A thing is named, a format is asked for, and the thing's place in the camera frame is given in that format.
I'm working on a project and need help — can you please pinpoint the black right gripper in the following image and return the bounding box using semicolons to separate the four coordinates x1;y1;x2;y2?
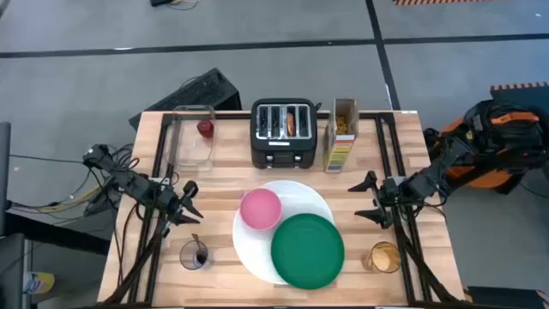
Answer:
347;170;409;230

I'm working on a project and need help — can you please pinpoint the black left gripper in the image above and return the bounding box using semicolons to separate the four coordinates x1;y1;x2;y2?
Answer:
154;179;205;227

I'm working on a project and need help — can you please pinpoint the dark spoon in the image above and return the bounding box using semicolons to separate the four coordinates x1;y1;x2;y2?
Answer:
190;233;208;265

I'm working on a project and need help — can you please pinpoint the panda cereal box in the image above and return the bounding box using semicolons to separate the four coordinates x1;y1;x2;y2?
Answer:
322;98;359;174

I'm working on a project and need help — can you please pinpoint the red apple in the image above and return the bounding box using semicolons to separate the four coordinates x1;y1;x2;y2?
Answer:
196;119;214;139

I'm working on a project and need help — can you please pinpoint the clear purple tinted cup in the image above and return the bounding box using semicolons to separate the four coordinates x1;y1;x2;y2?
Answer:
178;239;210;271

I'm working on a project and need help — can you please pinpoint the clear plastic container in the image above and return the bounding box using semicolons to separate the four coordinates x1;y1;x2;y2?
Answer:
165;105;217;173

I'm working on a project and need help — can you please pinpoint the amber glass of orange juice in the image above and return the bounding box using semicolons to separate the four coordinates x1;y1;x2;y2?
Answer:
362;240;402;275

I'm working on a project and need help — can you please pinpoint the white plate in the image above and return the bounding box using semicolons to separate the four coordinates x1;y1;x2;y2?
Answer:
232;179;335;286

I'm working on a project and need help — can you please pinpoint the pink bowl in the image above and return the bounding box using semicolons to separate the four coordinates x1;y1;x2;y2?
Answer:
238;187;283;232

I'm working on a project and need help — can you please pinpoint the green plate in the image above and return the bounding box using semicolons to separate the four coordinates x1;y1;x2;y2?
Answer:
270;213;346;291

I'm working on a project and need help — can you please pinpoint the black four-slot toaster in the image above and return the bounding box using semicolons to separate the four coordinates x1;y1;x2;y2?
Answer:
250;98;319;170

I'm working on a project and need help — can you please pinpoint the black perforated computer case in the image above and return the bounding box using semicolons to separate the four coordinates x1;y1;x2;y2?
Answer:
128;67;242;130

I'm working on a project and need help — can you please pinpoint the orange black machine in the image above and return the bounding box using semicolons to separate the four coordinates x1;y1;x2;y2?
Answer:
424;98;549;197

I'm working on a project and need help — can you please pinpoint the yellow white shoe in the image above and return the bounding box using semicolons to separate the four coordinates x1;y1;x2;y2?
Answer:
23;270;56;295

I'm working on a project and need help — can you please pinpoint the black box on floor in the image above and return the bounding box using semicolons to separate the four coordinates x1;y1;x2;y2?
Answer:
465;286;549;309

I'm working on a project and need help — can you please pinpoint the black mat with orange edge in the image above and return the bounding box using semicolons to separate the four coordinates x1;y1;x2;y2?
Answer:
490;81;549;113

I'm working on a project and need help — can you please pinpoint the grey upright panel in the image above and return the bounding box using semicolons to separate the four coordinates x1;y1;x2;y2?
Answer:
0;122;12;237

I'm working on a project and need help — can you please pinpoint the orange black hazard strip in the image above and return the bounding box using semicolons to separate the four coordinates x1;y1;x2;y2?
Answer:
392;0;486;6

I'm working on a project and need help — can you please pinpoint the yellow floor cable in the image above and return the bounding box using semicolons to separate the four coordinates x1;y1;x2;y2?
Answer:
38;184;104;214

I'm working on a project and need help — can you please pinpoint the black device with cables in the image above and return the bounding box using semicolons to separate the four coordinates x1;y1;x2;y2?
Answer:
149;0;201;10

